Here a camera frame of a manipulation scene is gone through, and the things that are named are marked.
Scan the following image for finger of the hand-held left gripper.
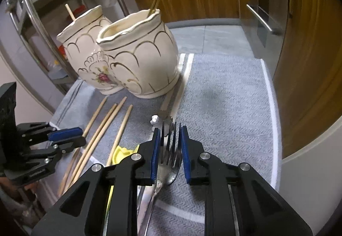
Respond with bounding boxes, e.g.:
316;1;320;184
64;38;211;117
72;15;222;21
16;122;83;143
23;137;87;165

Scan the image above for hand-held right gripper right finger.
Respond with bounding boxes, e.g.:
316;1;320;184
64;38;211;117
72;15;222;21
178;123;313;236

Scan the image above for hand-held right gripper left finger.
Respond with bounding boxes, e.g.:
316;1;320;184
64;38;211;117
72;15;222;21
31;128;163;236

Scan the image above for silver fork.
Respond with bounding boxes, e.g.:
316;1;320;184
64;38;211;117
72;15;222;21
137;122;183;236

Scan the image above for wooden chopstick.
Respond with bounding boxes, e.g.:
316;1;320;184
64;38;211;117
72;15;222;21
64;103;118;191
106;104;133;166
57;96;108;197
65;4;76;22
71;96;127;186

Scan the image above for yellow plastic utensil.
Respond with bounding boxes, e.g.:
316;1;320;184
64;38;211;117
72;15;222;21
106;145;140;215

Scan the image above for cream ceramic jar floral print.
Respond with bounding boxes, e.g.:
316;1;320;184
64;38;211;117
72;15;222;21
56;5;121;96

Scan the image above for cream ceramic jar gold lines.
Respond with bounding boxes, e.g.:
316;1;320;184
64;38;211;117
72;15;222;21
96;9;180;99

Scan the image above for silver metal utensil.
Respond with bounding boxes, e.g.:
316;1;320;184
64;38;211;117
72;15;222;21
158;89;178;123

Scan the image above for grey mat with white border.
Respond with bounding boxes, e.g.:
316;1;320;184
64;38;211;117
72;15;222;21
49;53;282;236

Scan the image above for built-in steel oven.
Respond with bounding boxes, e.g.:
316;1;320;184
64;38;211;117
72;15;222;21
242;0;290;49

